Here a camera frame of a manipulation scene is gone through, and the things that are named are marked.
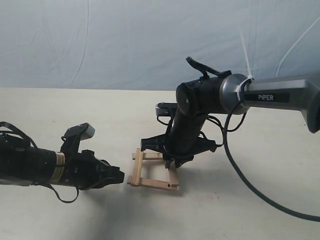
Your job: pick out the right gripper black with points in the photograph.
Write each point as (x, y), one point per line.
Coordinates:
(179, 151)

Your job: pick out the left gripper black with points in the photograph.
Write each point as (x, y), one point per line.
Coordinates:
(87, 172)

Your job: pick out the wooden stick with holes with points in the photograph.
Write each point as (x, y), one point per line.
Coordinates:
(151, 156)

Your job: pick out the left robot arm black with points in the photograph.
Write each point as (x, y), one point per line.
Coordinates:
(23, 163)

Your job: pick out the right robot arm silver black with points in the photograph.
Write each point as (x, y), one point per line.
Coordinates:
(231, 94)

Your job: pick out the grey-blue backdrop sheet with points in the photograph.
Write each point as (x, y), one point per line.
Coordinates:
(144, 44)

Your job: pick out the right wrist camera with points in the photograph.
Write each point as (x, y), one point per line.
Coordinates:
(166, 109)

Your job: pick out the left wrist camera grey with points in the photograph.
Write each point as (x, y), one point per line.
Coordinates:
(74, 135)

